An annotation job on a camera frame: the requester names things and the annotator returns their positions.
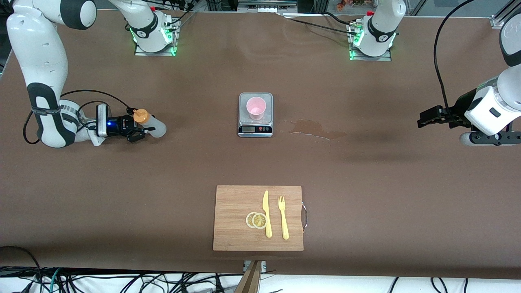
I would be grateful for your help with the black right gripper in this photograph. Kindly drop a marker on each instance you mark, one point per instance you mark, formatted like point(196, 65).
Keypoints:
point(118, 123)

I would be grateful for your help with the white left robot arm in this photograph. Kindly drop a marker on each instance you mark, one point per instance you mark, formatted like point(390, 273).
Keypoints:
point(380, 32)

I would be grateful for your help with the small metal bracket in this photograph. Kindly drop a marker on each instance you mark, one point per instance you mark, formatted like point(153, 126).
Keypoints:
point(246, 264)

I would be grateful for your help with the yellow plastic knife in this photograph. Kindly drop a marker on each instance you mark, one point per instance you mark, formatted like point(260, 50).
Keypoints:
point(265, 203)

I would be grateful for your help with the metal table corner bracket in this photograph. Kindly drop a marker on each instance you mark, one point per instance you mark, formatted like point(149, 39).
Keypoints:
point(495, 21)

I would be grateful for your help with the wooden post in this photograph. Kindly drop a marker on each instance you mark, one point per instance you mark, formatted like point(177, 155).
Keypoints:
point(250, 283)

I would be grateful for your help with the lemon slice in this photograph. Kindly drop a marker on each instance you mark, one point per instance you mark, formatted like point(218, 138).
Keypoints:
point(249, 220)
point(259, 221)

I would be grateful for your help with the wooden cutting board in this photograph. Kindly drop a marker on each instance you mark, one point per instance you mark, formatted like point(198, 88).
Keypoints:
point(232, 211)

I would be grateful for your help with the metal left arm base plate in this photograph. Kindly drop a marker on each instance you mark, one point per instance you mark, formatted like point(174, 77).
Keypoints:
point(386, 58)

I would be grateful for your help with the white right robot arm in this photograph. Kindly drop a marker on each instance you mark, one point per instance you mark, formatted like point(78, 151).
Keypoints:
point(40, 53)

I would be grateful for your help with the yellow plastic fork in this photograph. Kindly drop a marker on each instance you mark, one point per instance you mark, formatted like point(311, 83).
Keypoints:
point(284, 224)

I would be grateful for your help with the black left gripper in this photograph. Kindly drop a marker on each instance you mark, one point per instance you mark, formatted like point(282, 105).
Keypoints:
point(460, 108)

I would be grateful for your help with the silver digital kitchen scale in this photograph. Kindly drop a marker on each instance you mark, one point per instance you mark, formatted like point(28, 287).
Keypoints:
point(254, 129)

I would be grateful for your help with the pink plastic cup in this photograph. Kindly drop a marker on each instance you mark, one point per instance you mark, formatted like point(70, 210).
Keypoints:
point(256, 106)

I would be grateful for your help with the translucent sauce bottle orange cap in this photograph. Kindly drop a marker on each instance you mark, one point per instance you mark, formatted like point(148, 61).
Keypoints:
point(158, 128)

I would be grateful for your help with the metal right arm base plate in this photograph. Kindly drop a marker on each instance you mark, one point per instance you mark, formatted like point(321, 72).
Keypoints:
point(142, 53)

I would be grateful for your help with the white power strip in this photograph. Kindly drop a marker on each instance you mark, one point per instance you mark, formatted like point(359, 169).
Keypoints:
point(268, 7)

